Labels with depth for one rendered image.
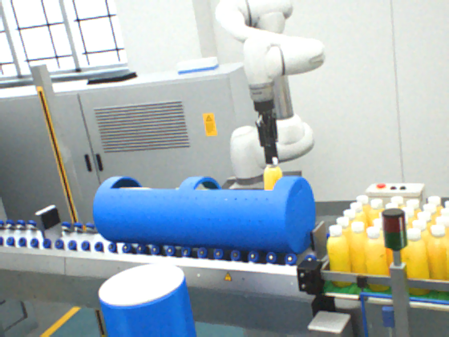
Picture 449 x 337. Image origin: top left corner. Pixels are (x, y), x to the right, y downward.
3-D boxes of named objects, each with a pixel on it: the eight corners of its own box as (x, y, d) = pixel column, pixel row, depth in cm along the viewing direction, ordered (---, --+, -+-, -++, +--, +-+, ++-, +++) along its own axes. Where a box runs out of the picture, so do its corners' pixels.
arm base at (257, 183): (236, 176, 308) (233, 166, 306) (277, 175, 298) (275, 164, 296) (220, 192, 293) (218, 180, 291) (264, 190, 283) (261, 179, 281)
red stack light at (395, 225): (386, 223, 174) (384, 210, 173) (409, 224, 171) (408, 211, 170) (378, 232, 169) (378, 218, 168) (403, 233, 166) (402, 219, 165)
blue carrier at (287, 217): (142, 225, 284) (127, 167, 274) (320, 233, 241) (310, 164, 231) (102, 254, 261) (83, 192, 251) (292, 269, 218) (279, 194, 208)
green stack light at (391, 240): (387, 239, 176) (386, 223, 174) (410, 241, 173) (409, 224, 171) (381, 249, 171) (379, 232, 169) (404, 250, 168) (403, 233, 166)
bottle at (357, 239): (364, 286, 207) (358, 234, 201) (348, 280, 212) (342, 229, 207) (378, 278, 210) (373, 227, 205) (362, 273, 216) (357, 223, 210)
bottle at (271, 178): (287, 211, 234) (285, 164, 227) (270, 214, 232) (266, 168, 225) (280, 205, 240) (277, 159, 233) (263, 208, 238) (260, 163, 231)
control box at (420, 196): (374, 207, 247) (372, 182, 244) (426, 208, 237) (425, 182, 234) (366, 216, 239) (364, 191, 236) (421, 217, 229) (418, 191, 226)
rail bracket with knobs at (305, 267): (309, 283, 215) (305, 256, 212) (328, 285, 212) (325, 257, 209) (297, 297, 207) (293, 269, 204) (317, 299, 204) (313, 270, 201)
